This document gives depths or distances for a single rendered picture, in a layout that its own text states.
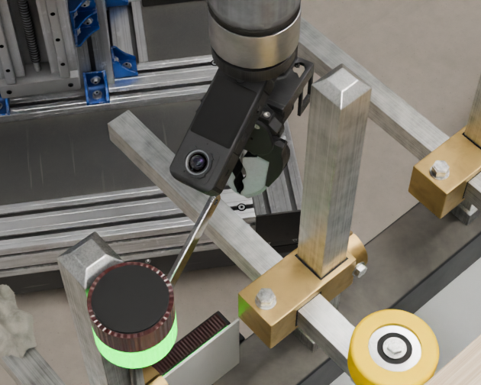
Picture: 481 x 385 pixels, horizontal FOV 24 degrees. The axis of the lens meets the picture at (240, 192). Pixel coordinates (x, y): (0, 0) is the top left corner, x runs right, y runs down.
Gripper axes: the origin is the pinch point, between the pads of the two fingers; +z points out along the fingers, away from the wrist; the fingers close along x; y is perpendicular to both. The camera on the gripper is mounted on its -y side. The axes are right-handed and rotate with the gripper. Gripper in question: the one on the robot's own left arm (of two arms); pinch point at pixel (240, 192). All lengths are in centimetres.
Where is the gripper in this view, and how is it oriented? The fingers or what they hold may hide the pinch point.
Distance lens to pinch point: 108.0
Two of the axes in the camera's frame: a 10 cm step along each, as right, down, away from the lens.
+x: -8.8, -4.0, 2.7
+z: 0.0, 5.6, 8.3
